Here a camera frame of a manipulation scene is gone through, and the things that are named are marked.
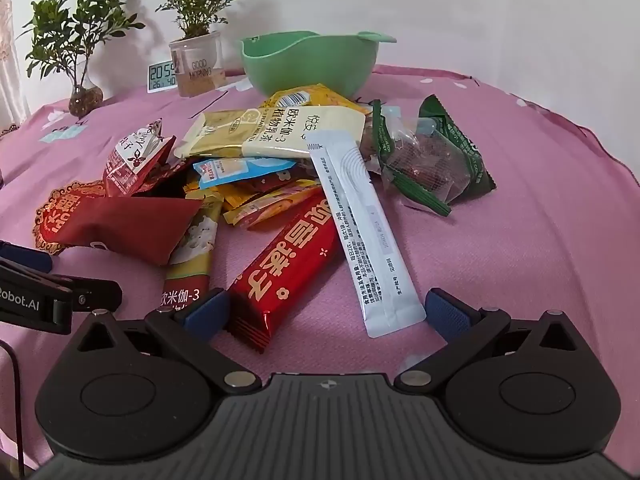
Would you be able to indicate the long red snack packet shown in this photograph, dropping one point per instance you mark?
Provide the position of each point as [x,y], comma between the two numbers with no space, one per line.
[285,270]

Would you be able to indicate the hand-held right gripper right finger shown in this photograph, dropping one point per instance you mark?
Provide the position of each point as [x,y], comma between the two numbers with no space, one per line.
[447,312]

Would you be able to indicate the beige lace curtain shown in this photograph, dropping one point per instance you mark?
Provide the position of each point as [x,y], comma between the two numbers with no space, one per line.
[7,60]

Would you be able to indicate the green plant in white pot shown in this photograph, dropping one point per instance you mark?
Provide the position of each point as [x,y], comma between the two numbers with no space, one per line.
[197,60]

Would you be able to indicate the gold cream snack packet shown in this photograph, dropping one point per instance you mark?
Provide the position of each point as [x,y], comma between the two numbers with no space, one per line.
[215,135]

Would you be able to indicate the dark red gold-edged packet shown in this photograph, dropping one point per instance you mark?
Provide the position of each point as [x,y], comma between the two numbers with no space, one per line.
[125,225]

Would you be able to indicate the yellow orange snack packet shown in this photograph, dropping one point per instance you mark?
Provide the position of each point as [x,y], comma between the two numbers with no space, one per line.
[270,205]

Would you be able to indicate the green plant in glass vase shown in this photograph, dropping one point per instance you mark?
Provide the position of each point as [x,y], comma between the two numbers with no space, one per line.
[85,100]

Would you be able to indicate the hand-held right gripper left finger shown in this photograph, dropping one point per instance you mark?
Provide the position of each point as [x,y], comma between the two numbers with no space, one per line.
[207,312]

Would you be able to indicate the light blue snack packet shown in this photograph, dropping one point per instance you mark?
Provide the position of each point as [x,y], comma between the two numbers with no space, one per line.
[235,170]

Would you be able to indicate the white digital clock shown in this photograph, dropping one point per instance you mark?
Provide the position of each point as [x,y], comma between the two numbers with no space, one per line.
[162,77]

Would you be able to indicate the pink printed tablecloth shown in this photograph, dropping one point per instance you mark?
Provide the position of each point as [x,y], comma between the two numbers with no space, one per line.
[525,210]

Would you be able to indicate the maroon snack packet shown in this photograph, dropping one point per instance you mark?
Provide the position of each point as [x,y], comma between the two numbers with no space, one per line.
[170,175]

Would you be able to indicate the green plastic bowl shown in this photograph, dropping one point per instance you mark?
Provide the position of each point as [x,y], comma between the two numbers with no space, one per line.
[310,65]

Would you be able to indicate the long white sachet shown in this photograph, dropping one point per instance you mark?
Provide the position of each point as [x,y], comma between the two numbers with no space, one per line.
[365,220]

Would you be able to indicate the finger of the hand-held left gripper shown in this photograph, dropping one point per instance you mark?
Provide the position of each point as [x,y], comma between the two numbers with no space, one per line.
[25,257]
[95,294]

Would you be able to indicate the long gold snack packet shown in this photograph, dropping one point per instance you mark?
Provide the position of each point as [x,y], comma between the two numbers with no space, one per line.
[195,255]

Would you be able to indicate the red and white snack packet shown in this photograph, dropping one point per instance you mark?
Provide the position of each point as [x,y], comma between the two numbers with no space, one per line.
[130,160]

